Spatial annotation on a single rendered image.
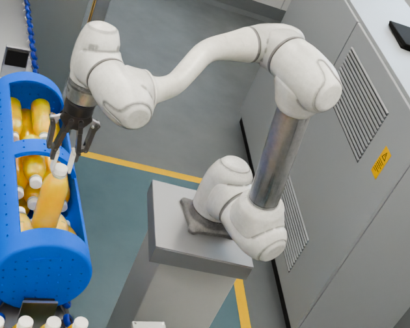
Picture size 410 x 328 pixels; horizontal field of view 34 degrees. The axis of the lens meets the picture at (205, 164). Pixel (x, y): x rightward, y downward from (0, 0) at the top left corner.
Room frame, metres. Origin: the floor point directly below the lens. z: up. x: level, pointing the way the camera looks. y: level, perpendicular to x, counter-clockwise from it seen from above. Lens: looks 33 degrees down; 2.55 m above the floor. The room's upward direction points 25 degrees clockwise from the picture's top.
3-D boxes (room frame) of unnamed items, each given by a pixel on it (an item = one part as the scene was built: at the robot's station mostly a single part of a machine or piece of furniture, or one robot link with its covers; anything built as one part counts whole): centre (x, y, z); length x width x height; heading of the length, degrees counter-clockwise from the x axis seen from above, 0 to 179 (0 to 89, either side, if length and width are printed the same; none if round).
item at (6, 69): (2.43, 0.93, 1.00); 0.10 x 0.04 x 0.15; 120
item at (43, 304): (1.28, 0.26, 0.99); 0.10 x 0.02 x 0.12; 120
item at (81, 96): (1.41, 0.35, 1.67); 0.09 x 0.09 x 0.06
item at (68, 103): (1.41, 0.35, 1.60); 0.08 x 0.07 x 0.09; 120
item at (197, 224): (1.94, -0.08, 1.09); 0.22 x 0.18 x 0.06; 27
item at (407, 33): (3.60, -0.73, 1.46); 0.32 x 0.23 x 0.04; 20
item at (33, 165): (1.69, 0.51, 1.16); 0.19 x 0.07 x 0.07; 30
